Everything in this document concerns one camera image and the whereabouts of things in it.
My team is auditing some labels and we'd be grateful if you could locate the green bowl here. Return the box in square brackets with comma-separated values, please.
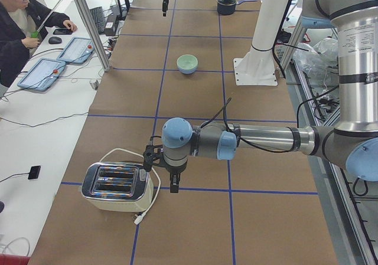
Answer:
[177, 54, 198, 71]

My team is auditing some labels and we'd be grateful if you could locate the blue bowl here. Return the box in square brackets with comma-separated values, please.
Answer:
[178, 66, 197, 75]

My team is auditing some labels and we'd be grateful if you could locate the dark round pot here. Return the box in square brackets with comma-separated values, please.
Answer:
[217, 0, 258, 15]

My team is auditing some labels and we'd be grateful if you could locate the beige device box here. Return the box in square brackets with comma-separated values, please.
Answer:
[81, 162, 154, 212]

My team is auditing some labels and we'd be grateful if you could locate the black keyboard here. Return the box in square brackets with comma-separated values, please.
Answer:
[89, 6, 105, 34]

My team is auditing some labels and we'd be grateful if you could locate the far blue tablet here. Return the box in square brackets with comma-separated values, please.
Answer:
[57, 37, 94, 64]

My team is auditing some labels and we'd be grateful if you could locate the blue tablet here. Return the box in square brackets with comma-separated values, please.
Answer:
[57, 37, 94, 64]
[17, 58, 66, 92]

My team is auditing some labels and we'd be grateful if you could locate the black smartphone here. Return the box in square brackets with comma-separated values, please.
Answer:
[53, 28, 73, 35]

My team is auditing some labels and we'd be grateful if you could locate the black computer mouse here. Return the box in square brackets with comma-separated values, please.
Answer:
[48, 37, 62, 44]

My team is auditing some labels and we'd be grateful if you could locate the near blue tablet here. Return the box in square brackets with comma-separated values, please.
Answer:
[17, 58, 66, 92]

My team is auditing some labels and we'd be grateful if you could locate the small black puck device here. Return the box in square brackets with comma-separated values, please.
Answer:
[28, 165, 41, 180]

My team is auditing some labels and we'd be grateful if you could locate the seated person in black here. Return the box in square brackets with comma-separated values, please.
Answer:
[1, 0, 77, 90]

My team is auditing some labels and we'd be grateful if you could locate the clear plastic bag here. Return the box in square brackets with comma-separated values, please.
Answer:
[292, 38, 338, 76]

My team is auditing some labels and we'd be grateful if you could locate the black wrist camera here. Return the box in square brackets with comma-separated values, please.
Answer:
[143, 136, 165, 172]

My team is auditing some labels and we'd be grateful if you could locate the beige cable loop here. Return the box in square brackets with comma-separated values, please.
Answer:
[99, 148, 162, 225]

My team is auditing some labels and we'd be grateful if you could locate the aluminium frame post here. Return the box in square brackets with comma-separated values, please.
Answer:
[74, 0, 110, 72]

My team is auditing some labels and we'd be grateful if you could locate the white camera stand base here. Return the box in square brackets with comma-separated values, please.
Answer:
[233, 0, 292, 86]

